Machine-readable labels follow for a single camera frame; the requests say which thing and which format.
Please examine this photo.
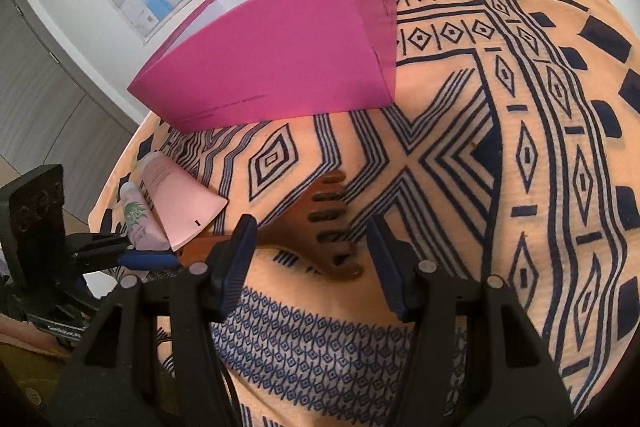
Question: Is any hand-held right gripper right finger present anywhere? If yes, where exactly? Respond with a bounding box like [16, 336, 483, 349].
[367, 213, 577, 427]

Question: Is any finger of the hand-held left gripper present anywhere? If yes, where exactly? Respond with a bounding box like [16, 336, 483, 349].
[79, 251, 182, 279]
[66, 231, 131, 256]

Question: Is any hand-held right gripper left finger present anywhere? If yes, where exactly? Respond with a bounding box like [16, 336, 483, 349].
[47, 214, 259, 427]

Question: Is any pink leaf print tube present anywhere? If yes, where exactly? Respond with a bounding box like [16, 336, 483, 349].
[118, 181, 172, 254]

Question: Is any plain pink tube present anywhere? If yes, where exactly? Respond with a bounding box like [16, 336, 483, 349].
[137, 151, 229, 252]

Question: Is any brown wooden comb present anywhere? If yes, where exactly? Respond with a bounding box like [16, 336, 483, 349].
[177, 170, 365, 282]

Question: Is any pink cardboard box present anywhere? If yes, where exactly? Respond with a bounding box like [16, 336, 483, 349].
[126, 0, 398, 134]

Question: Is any orange patterned blanket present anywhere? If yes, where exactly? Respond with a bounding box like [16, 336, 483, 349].
[87, 0, 640, 427]

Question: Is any grey wardrobe door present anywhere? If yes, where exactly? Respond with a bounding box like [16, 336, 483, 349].
[0, 0, 139, 168]

